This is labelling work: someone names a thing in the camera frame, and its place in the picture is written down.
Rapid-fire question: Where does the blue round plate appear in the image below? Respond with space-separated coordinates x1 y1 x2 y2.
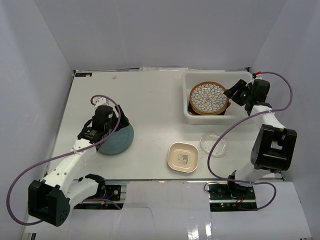
96 124 134 156

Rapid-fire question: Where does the flower pattern round plate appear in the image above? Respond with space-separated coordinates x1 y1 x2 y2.
189 81 230 116

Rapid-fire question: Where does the clear glass plate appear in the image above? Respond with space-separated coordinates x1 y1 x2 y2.
199 132 229 158

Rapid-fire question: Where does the cream panda dish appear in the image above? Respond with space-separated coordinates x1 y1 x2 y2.
167 142 199 174

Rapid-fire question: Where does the square brown glazed plate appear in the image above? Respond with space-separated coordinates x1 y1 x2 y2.
187 102 231 116

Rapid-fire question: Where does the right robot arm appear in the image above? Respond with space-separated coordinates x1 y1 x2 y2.
224 79 298 200

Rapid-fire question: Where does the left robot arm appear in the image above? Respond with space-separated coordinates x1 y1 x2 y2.
28 103 134 227

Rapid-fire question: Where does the white plastic bin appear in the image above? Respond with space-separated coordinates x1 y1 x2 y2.
182 70 252 125

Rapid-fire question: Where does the small black label sticker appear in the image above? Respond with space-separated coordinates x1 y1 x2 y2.
74 72 92 78

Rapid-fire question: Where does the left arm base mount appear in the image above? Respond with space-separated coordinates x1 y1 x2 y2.
81 184 122 204

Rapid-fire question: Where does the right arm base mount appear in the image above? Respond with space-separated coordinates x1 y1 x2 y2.
203 181 258 213

